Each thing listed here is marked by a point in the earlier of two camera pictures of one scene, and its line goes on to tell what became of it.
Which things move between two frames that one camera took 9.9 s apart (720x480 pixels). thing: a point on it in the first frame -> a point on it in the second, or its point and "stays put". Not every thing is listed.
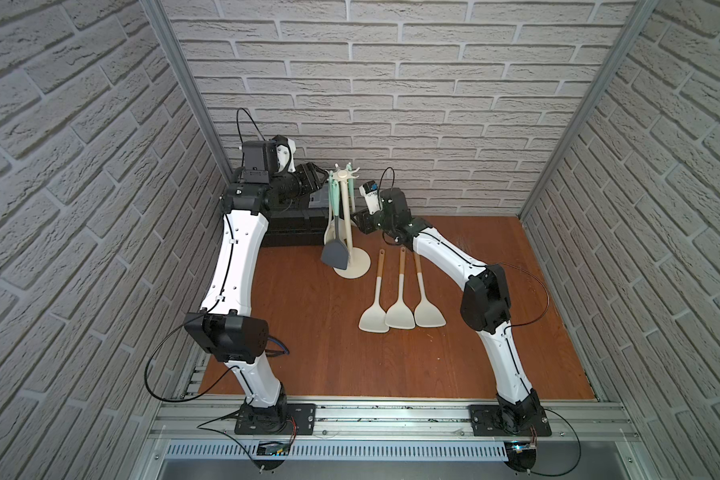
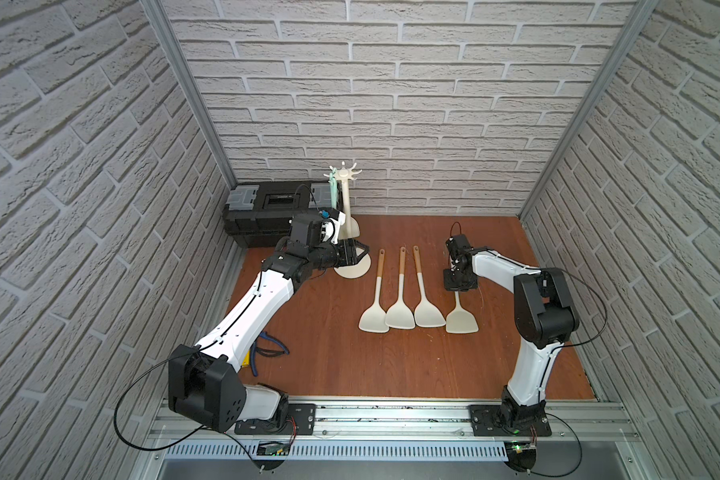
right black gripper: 365,220 -> 449,284
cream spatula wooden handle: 400,316 stays put
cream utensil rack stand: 359,261 stays put
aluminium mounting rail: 212,421 stays put
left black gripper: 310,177 -> 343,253
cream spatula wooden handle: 375,319 stays put
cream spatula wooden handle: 425,314 stays put
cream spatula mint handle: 351,189 -> 460,320
